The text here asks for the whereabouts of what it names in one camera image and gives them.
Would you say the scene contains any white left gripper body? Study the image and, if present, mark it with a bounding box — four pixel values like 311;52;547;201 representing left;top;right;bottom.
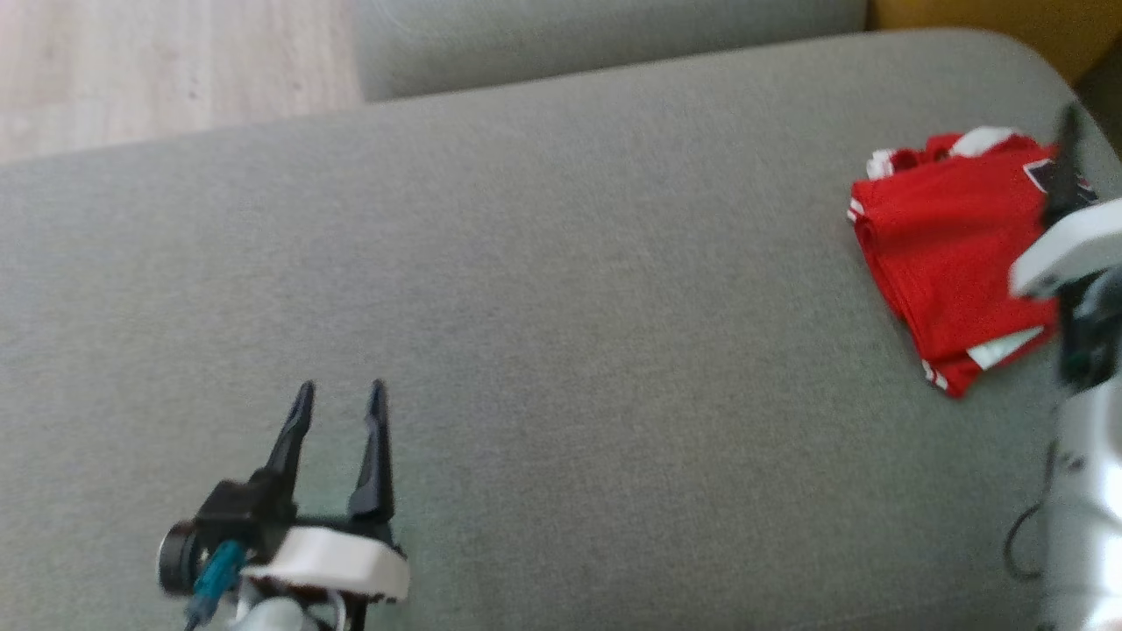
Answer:
239;523;411;607

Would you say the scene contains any grey sofa seat cushion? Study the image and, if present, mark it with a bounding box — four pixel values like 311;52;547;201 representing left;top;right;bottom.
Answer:
351;0;870;103

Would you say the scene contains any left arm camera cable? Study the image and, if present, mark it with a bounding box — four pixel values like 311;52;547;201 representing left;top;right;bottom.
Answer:
182;539;250;631

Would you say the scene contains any red basketball jersey white trim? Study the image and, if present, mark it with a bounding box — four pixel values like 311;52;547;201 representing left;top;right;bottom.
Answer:
845;156;1102;401

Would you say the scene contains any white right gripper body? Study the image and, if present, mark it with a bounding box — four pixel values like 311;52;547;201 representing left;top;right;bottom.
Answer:
1007;196;1122;301

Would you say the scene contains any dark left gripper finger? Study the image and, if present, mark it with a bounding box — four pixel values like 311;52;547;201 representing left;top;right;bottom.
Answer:
347;379;395;530
261;380;316;497

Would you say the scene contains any large grey fabric ottoman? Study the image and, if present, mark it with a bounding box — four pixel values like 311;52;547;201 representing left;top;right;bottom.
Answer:
0;26;1122;631

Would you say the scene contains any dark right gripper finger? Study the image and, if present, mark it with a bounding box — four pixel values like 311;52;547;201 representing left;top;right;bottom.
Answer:
1041;103;1090;227

